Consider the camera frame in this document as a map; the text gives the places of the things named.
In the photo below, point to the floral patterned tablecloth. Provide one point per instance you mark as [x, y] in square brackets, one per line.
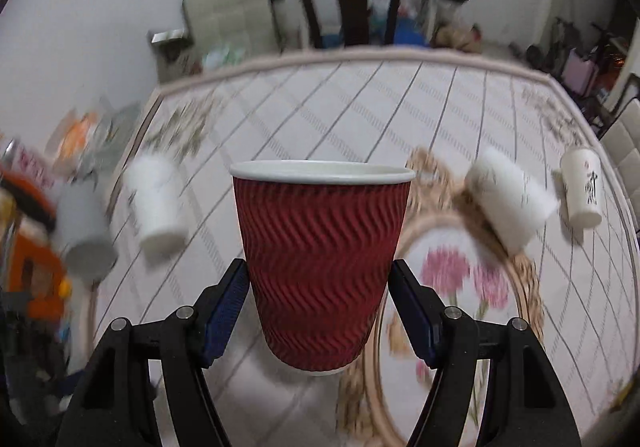
[360, 137]

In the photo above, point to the cardboard box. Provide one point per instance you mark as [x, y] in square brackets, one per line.
[172, 54]

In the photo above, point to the grey paper cup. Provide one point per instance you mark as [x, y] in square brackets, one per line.
[85, 232]

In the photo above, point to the white paper cup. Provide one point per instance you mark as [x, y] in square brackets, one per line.
[582, 187]
[511, 199]
[154, 202]

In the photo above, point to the orange packet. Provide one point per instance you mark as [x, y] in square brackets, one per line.
[75, 137]

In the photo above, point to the pink box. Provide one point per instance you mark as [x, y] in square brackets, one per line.
[580, 72]

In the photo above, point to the red ripple paper cup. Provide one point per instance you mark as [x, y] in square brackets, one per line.
[320, 257]

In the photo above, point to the blue bag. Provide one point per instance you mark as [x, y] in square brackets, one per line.
[405, 34]

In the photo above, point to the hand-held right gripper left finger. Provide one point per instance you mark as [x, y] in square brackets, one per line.
[226, 313]

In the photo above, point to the beige cushioned chair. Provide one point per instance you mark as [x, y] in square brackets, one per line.
[231, 17]

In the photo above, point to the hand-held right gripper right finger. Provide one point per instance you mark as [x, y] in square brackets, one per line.
[416, 318]

